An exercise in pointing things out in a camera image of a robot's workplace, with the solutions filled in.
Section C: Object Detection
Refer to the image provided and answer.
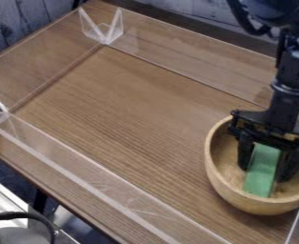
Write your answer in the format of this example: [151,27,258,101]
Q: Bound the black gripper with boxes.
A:
[229,85,299,183]

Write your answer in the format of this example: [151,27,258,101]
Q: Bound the green rectangular block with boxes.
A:
[242,144,281,198]

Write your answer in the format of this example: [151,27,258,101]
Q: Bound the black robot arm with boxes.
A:
[226,0,299,182]

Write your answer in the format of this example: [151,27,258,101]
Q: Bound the brown wooden bowl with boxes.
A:
[203,116,299,215]

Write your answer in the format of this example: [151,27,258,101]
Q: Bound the clear acrylic front barrier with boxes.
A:
[0,101,230,244]

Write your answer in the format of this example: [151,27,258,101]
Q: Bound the black table leg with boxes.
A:
[33,190,47,214]

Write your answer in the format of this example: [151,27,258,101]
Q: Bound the clear acrylic corner bracket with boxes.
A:
[78,8,122,45]

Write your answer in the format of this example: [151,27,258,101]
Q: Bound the grey metal bracket with screw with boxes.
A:
[54,230,81,244]

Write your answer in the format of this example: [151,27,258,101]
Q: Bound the black cable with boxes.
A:
[0,210,57,244]

